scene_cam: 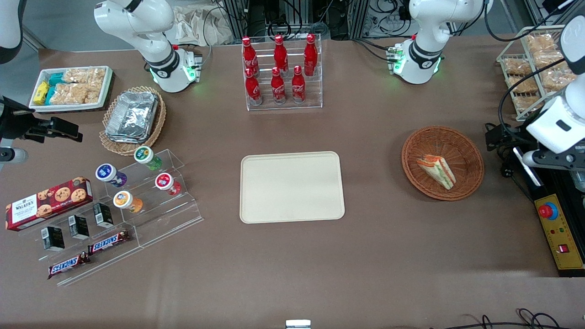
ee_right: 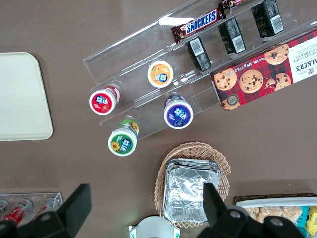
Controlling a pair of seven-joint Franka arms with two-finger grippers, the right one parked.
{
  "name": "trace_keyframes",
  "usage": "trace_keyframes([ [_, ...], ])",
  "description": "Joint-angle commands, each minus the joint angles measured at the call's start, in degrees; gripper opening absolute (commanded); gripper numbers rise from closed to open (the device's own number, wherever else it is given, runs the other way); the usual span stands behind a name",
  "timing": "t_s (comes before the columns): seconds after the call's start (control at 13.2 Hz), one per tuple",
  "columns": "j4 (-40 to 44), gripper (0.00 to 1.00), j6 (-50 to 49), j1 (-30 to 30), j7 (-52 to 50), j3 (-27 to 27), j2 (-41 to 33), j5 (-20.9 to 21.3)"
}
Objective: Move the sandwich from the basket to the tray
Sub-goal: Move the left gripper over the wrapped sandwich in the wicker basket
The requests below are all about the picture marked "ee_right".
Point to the beige plastic tray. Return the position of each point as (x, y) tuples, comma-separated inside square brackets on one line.
[(22, 99)]

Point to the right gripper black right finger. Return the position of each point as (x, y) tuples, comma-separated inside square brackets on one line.
[(218, 218)]

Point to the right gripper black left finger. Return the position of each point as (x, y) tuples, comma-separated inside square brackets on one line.
[(71, 210)]

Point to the red lid gum can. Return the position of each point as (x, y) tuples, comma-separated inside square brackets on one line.
[(102, 100)]

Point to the white rectangular snack tray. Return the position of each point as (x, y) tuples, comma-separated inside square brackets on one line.
[(272, 202)]

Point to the teal snack pack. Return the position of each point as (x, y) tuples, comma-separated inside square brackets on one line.
[(303, 215)]

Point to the clear acrylic stepped display stand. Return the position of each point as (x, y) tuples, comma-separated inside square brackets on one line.
[(138, 42)]

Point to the dark woven flat basket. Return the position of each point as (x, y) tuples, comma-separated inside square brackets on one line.
[(272, 196)]

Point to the light wicker oval basket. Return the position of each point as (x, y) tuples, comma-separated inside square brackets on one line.
[(198, 148)]

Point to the rice crisp snack bag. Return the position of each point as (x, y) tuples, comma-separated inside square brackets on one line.
[(262, 213), (291, 213)]

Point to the yellow snack pack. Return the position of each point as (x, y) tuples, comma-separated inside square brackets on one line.
[(312, 218)]

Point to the clear acrylic bottle rack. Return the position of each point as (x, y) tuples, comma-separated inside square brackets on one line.
[(58, 196)]

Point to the Snickers chocolate bar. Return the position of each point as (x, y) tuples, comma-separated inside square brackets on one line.
[(231, 3), (201, 22)]

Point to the orange lid gum can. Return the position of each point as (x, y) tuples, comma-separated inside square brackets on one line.
[(159, 74)]

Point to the red Walkers cookie box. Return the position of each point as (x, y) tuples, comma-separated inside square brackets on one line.
[(260, 72)]

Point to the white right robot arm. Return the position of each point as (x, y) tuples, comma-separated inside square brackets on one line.
[(153, 226)]

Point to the small black barcode box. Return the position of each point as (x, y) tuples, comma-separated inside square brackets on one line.
[(199, 53), (232, 36), (268, 17)]

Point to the stack of foil trays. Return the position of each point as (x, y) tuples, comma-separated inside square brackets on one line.
[(184, 186)]

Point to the green lid gum can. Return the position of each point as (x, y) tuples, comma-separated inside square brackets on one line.
[(122, 143)]

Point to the purple lid gum can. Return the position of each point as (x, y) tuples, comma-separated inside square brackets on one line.
[(178, 114)]

